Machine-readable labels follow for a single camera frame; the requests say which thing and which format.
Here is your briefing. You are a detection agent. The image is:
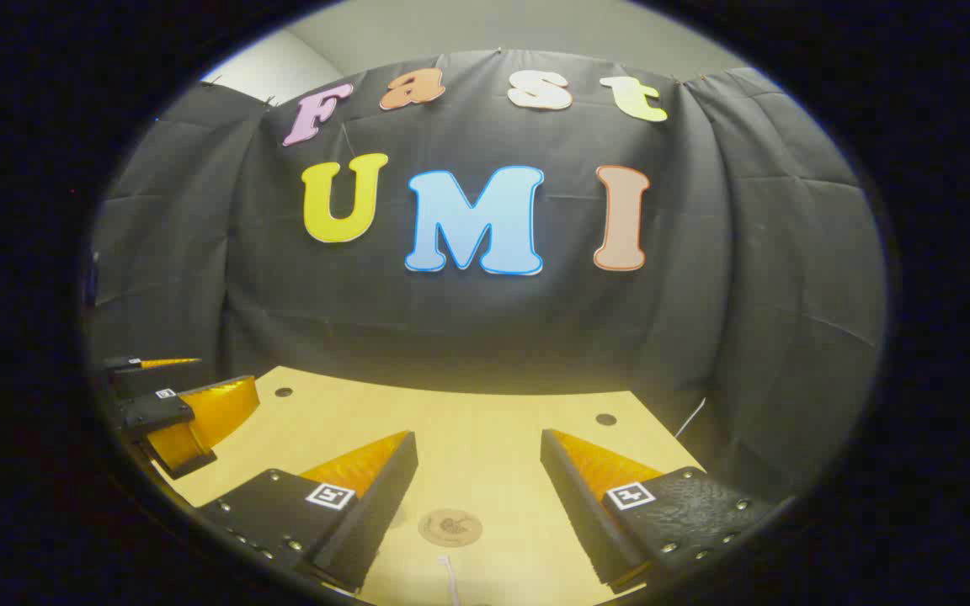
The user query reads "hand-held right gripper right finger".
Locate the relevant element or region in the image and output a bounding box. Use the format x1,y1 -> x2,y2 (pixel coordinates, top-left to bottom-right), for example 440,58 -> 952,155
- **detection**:
539,427 -> 793,590

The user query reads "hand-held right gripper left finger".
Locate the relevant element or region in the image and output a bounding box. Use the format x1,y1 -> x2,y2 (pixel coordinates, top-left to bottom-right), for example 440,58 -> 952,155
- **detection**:
197,429 -> 419,594

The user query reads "round cork coaster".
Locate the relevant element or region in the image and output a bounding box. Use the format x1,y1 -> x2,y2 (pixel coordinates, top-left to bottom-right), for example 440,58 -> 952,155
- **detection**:
418,508 -> 483,548

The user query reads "white toothbrush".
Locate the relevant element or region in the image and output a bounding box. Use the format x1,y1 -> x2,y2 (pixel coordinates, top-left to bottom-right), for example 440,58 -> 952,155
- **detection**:
438,554 -> 462,606

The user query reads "light wooden desktop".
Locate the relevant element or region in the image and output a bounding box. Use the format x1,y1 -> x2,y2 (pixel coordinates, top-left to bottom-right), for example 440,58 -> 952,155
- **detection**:
152,365 -> 709,606

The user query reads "black backdrop cloth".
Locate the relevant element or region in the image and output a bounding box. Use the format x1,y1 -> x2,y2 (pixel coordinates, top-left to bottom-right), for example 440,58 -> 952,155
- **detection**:
85,49 -> 888,506

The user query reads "thin white cable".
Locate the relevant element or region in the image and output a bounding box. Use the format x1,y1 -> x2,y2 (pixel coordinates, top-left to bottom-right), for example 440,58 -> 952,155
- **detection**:
674,397 -> 707,439

